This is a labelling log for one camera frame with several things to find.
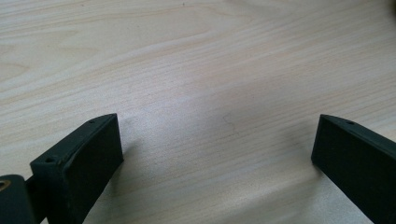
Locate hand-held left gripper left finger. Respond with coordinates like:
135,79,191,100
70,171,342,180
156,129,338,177
29,113,124,224

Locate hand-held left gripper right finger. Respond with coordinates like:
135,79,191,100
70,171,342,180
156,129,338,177
310,114,396,224

